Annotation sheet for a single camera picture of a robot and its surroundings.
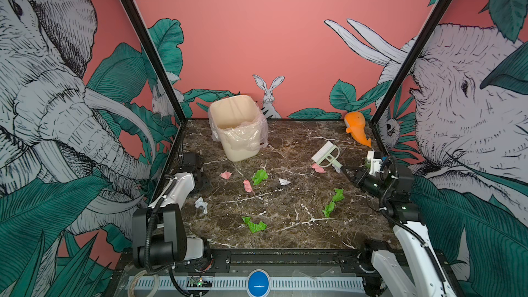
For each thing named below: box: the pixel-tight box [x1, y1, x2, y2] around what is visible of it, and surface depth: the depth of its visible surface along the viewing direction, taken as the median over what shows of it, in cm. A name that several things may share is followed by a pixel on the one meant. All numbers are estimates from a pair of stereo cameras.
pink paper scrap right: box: [311, 162, 327, 174], surface depth 101 cm
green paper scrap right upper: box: [332, 188, 345, 202], surface depth 92 cm
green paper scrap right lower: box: [321, 201, 336, 218], surface depth 88 cm
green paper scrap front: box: [241, 216, 268, 234], surface depth 83 cm
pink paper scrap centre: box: [242, 179, 253, 193], surface depth 95 cm
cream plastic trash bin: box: [207, 94, 269, 162], surface depth 90 cm
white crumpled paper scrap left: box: [194, 196, 208, 214], surface depth 88 cm
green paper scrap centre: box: [251, 169, 269, 186], surface depth 97 cm
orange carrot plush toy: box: [344, 111, 372, 148], surface depth 113 cm
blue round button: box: [246, 268, 271, 297], surface depth 70 cm
